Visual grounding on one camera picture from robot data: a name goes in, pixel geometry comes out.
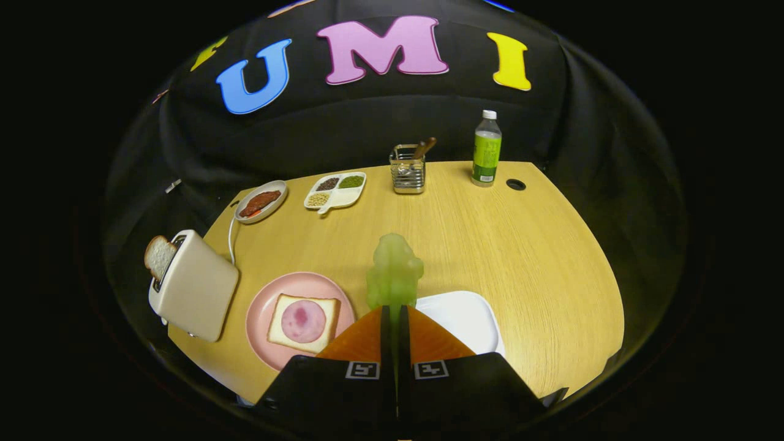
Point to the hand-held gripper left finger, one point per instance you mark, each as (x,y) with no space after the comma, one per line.
(343,398)

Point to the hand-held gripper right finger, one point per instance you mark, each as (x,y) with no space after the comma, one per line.
(453,398)

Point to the green lettuce leaf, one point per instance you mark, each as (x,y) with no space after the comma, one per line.
(395,272)

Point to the toasted bread slice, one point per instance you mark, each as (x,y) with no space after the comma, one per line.
(159,256)

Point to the white square plate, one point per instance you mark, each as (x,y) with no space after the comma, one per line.
(465,318)

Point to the pink ham slice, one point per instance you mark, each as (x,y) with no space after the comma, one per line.
(303,321)

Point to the white bread slice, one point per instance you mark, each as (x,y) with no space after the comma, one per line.
(278,334)

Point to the pink round plate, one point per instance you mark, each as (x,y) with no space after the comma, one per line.
(263,312)

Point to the white toaster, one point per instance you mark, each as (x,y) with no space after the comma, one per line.
(199,288)

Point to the divided white dish of beans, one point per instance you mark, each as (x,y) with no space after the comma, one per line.
(346,196)

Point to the orange sauce dab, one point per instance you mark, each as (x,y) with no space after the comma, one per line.
(251,214)

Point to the brown steak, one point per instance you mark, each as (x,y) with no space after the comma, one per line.
(262,201)

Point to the white round plate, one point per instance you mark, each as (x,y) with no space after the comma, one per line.
(277,184)

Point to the green label plastic bottle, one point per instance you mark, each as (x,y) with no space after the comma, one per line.
(486,153)

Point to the black backdrop cloth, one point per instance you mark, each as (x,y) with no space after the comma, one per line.
(367,128)

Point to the silver clip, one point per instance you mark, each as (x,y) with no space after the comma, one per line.
(173,185)

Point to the red clip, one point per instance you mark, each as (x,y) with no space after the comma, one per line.
(160,96)

